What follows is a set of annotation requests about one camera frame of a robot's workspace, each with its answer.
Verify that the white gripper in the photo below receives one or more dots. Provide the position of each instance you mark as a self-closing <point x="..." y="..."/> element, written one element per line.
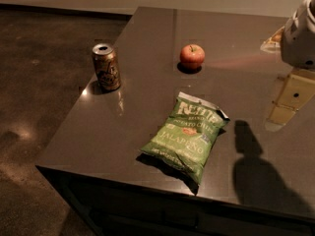
<point x="297" y="43"/>

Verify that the green jalapeno chip bag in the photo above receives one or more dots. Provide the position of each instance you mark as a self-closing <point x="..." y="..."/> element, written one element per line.
<point x="186" y="138"/>

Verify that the red apple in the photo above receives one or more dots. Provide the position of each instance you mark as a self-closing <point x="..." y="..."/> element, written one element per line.
<point x="192" y="56"/>

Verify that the brown soda can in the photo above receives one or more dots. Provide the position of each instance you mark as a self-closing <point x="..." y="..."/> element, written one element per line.
<point x="106" y="66"/>

